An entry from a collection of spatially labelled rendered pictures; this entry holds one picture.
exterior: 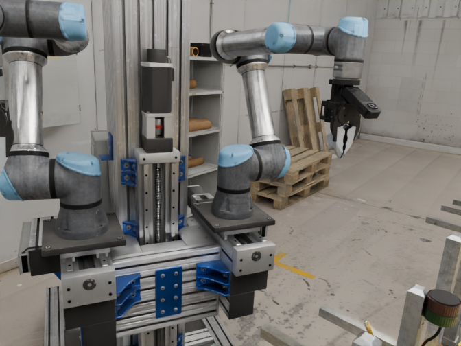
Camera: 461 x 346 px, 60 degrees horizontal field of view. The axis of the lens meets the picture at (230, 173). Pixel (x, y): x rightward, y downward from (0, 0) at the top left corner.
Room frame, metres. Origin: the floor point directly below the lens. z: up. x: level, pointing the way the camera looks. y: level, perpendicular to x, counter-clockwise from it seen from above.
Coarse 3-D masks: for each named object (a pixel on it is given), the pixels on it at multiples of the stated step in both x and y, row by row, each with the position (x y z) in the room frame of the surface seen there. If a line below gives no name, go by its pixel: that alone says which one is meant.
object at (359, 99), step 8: (352, 88) 1.06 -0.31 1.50; (344, 96) 1.06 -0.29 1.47; (352, 96) 1.03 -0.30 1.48; (360, 96) 1.03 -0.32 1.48; (352, 104) 1.03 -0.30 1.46; (360, 104) 1.00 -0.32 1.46; (368, 104) 1.00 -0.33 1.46; (360, 112) 1.00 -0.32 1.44; (368, 112) 0.98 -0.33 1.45; (376, 112) 0.99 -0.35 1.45
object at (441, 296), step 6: (432, 294) 0.70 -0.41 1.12; (438, 294) 0.70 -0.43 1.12; (444, 294) 0.70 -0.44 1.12; (450, 294) 0.70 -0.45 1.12; (438, 300) 0.68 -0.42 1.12; (444, 300) 0.68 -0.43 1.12; (450, 300) 0.68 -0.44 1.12; (456, 300) 0.68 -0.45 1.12; (420, 324) 0.70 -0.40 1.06; (438, 330) 0.69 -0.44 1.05; (432, 336) 0.69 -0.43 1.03; (426, 342) 0.70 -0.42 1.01
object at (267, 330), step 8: (264, 328) 0.91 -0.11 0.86; (272, 328) 0.91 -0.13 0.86; (264, 336) 0.90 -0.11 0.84; (272, 336) 0.89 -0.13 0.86; (280, 336) 0.88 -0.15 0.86; (288, 336) 0.88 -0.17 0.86; (272, 344) 0.89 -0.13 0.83; (280, 344) 0.87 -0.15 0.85; (288, 344) 0.86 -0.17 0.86; (296, 344) 0.86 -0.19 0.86
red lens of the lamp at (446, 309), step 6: (426, 300) 0.70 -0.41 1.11; (432, 300) 0.68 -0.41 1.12; (432, 306) 0.68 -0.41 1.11; (438, 306) 0.67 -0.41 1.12; (444, 306) 0.66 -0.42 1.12; (450, 306) 0.66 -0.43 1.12; (456, 306) 0.66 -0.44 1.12; (438, 312) 0.67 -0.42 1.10; (444, 312) 0.66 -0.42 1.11; (450, 312) 0.66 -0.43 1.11; (456, 312) 0.66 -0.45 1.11
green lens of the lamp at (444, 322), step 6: (426, 306) 0.69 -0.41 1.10; (426, 312) 0.69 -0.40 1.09; (432, 312) 0.67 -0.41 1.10; (426, 318) 0.68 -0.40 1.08; (432, 318) 0.67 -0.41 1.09; (438, 318) 0.67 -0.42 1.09; (444, 318) 0.66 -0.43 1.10; (450, 318) 0.66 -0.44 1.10; (456, 318) 0.67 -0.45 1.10; (438, 324) 0.66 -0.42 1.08; (444, 324) 0.66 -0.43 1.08; (450, 324) 0.66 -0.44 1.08
